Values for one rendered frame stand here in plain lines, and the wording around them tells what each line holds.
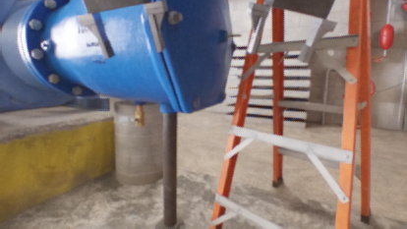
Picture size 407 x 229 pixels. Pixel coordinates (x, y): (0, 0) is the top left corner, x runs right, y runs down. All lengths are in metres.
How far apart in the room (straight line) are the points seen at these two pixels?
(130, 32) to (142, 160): 0.91
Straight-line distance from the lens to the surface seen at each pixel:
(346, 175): 0.70
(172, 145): 0.87
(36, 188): 1.43
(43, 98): 1.48
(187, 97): 0.62
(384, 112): 4.12
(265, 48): 0.82
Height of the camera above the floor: 0.69
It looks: 6 degrees down
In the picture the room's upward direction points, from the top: 1 degrees clockwise
